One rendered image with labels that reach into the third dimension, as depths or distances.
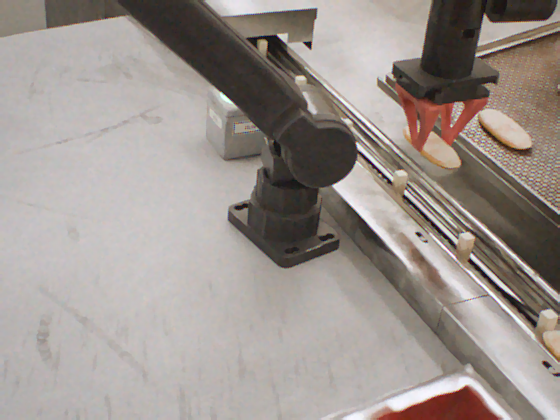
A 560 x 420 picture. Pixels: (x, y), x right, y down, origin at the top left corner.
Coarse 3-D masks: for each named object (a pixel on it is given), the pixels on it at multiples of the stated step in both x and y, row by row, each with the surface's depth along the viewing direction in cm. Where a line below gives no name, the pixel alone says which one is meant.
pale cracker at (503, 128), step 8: (480, 112) 116; (488, 112) 116; (496, 112) 115; (480, 120) 115; (488, 120) 114; (496, 120) 114; (504, 120) 113; (512, 120) 114; (488, 128) 113; (496, 128) 112; (504, 128) 112; (512, 128) 112; (520, 128) 112; (496, 136) 112; (504, 136) 111; (512, 136) 111; (520, 136) 110; (528, 136) 111; (512, 144) 110; (520, 144) 110; (528, 144) 110
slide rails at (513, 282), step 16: (272, 48) 142; (288, 64) 137; (352, 128) 121; (368, 144) 118; (384, 160) 114; (416, 192) 108; (432, 208) 106; (448, 224) 103; (480, 256) 98; (496, 256) 98; (496, 272) 96; (512, 272) 96; (512, 288) 94; (528, 288) 94; (528, 304) 92; (544, 304) 92
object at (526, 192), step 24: (552, 24) 133; (480, 48) 130; (504, 72) 125; (528, 72) 125; (552, 72) 124; (504, 96) 120; (528, 96) 120; (552, 144) 110; (504, 168) 107; (528, 192) 101; (552, 192) 103; (552, 216) 99
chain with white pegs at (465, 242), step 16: (256, 48) 140; (304, 80) 128; (368, 160) 116; (384, 176) 113; (400, 176) 107; (400, 192) 109; (416, 208) 107; (432, 224) 105; (448, 240) 102; (464, 240) 97; (464, 256) 98; (480, 272) 97; (496, 288) 95; (512, 304) 93; (528, 320) 91; (544, 320) 87
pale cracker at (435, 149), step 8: (408, 128) 104; (408, 136) 103; (432, 136) 103; (424, 144) 101; (432, 144) 101; (440, 144) 101; (424, 152) 100; (432, 152) 100; (440, 152) 100; (448, 152) 100; (432, 160) 99; (440, 160) 99; (448, 160) 99; (456, 160) 99; (448, 168) 99
